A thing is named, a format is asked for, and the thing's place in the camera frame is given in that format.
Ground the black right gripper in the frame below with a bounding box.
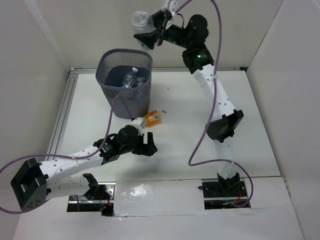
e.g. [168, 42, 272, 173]
[132, 10, 191, 51]

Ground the squashed clear blue-label bottle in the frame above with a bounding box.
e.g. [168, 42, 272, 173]
[131, 11, 154, 34]

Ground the small orange juice bottle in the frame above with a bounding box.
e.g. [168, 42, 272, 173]
[144, 110, 162, 127]

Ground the red label water bottle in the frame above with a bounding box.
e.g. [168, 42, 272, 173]
[134, 77, 147, 88]

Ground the crushed blue label bottle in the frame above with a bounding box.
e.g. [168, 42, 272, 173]
[120, 67, 139, 88]

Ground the blue cap plastic bottle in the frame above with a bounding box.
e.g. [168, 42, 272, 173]
[123, 90, 145, 101]

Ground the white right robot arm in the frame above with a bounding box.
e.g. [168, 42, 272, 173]
[134, 9, 244, 196]

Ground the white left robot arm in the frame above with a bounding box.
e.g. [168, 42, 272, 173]
[10, 125, 158, 212]

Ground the grey mesh waste bin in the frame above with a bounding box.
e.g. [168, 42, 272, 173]
[95, 48, 153, 119]

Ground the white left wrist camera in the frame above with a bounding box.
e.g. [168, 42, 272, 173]
[130, 117, 147, 134]

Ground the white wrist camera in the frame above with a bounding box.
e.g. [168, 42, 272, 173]
[161, 0, 180, 13]
[130, 117, 147, 134]

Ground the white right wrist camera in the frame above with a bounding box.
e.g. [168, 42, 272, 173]
[161, 0, 180, 13]

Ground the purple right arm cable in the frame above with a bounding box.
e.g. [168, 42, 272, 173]
[174, 0, 254, 208]

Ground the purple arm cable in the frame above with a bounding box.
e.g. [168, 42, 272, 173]
[174, 0, 254, 208]
[0, 94, 135, 215]

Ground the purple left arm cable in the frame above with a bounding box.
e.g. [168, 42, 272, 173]
[0, 94, 135, 215]

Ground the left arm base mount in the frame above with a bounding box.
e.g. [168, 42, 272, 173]
[66, 182, 116, 217]

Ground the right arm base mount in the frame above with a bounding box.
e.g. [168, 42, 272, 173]
[198, 180, 251, 210]

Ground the aluminium frame rail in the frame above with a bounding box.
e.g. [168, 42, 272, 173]
[47, 67, 248, 155]

